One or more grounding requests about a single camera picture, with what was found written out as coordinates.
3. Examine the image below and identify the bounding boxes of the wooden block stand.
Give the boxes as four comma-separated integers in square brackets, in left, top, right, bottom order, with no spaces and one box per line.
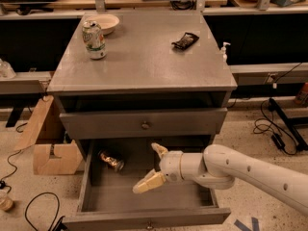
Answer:
[14,95,84,175]

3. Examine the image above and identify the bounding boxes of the green white soda can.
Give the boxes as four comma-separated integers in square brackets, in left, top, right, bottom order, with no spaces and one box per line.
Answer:
[82,20,106,60]

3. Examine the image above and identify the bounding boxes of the black snack packet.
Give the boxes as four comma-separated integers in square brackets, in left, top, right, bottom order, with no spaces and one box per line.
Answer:
[172,32,199,50]

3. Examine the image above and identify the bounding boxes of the clear plastic bag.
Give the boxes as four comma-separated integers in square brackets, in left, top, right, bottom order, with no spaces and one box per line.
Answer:
[0,59,16,79]

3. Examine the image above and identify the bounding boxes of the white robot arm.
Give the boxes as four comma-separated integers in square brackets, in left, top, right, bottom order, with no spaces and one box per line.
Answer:
[133,142,308,215]

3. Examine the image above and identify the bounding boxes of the black floor cable left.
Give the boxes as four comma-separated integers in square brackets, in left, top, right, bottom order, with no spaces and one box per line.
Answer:
[0,122,65,231]

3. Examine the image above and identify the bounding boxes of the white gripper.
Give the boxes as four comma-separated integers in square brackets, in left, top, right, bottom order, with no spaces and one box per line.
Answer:
[133,142,183,193]

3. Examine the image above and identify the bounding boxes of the white bowl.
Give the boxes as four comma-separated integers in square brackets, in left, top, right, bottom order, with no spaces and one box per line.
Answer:
[88,14,119,36]

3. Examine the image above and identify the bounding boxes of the white pump bottle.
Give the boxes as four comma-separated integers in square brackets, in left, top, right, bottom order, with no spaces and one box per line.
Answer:
[220,42,231,63]

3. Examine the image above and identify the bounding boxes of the open grey middle drawer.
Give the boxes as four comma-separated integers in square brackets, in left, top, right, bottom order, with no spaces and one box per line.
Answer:
[63,137,230,231]

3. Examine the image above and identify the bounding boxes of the orange bottle on floor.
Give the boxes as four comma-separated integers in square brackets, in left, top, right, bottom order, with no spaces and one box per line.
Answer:
[295,83,308,105]

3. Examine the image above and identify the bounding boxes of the orange soda can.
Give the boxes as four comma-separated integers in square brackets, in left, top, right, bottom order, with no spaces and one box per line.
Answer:
[98,150,125,172]

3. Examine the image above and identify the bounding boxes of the grey top drawer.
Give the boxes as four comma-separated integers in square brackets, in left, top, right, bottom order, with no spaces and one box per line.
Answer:
[60,108,227,140]

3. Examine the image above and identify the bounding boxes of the plastic cup on floor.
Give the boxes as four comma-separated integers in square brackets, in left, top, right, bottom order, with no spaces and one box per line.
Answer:
[0,190,13,211]

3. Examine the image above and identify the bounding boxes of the grey wooden drawer cabinet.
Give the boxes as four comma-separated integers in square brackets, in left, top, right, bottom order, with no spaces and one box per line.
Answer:
[48,11,237,154]

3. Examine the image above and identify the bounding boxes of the black floor cable right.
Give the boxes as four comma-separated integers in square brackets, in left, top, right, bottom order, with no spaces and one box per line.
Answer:
[252,63,304,156]

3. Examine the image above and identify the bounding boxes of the black floor cable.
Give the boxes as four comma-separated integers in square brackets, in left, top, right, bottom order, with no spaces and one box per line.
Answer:
[0,122,65,231]
[252,63,304,156]

